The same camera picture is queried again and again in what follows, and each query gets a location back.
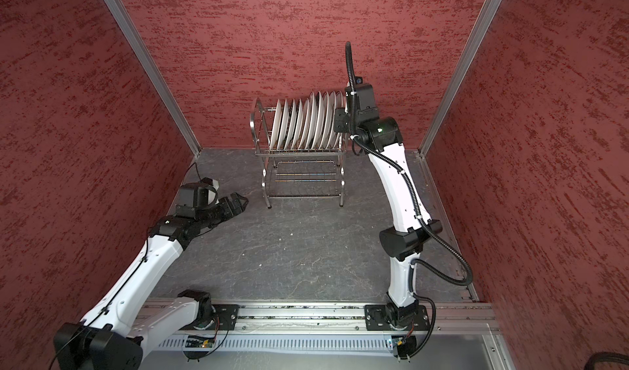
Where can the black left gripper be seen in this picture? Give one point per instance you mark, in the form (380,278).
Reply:
(228,212)

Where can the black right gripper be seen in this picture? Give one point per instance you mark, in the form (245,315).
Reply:
(341,116)

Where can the stainless steel dish rack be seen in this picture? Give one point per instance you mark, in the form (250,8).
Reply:
(316,173)

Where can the white plate red characters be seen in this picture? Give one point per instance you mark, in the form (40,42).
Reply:
(340,105)

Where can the white plate black emblem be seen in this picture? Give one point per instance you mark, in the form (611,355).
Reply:
(331,118)

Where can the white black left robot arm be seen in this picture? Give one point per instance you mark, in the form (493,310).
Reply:
(106,336)

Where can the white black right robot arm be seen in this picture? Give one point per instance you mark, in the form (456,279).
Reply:
(382,141)

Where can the white plate leftmost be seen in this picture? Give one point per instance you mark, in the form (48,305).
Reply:
(276,125)

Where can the left small circuit board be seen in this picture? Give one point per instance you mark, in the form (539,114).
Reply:
(197,342)

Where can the small circuit board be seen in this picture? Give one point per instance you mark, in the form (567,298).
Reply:
(403,347)
(197,342)

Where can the right small circuit board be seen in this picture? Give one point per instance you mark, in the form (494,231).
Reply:
(403,347)

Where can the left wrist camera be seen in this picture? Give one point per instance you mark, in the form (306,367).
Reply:
(195,198)

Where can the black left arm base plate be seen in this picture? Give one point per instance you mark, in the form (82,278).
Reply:
(221,317)

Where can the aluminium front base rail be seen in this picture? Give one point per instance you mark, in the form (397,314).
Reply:
(330,327)

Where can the aluminium right corner post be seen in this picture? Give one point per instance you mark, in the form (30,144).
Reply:
(481,26)

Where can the aluminium corner post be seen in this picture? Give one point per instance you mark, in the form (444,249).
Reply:
(481,26)
(135,41)

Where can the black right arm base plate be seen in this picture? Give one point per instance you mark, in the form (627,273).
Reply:
(389,317)

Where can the aluminium left corner post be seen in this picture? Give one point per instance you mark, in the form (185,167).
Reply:
(135,41)

